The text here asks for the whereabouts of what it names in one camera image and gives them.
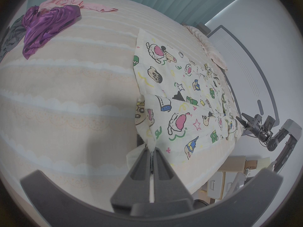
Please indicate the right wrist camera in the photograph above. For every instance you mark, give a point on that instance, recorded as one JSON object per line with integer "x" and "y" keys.
{"x": 258, "y": 117}

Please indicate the dark grey garment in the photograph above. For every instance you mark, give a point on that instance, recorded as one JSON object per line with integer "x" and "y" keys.
{"x": 13, "y": 36}

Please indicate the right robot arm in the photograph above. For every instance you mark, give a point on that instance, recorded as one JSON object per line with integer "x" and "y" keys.
{"x": 290, "y": 126}

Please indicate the purple garment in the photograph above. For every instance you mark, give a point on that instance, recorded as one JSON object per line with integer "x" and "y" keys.
{"x": 47, "y": 25}

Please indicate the pale pink pillow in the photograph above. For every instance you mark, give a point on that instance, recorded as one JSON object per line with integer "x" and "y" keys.
{"x": 213, "y": 51}

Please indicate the bed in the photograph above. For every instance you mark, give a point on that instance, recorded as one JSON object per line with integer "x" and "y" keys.
{"x": 71, "y": 91}

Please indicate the white wooden bedside table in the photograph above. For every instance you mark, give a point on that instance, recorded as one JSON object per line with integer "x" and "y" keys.
{"x": 220, "y": 183}

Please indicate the grey bedside table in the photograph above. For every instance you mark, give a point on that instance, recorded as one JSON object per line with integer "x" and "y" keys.
{"x": 203, "y": 28}

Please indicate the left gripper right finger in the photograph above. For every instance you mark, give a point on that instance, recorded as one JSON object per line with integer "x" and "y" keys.
{"x": 168, "y": 185}

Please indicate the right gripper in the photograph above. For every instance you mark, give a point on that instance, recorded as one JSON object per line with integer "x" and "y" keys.
{"x": 253, "y": 126}

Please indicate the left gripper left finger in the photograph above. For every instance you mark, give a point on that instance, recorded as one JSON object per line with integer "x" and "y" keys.
{"x": 135, "y": 185}

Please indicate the white printed pyjama top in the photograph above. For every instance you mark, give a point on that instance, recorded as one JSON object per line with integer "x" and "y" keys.
{"x": 177, "y": 91}

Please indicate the pink garment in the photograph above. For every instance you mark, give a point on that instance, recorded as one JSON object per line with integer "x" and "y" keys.
{"x": 71, "y": 2}

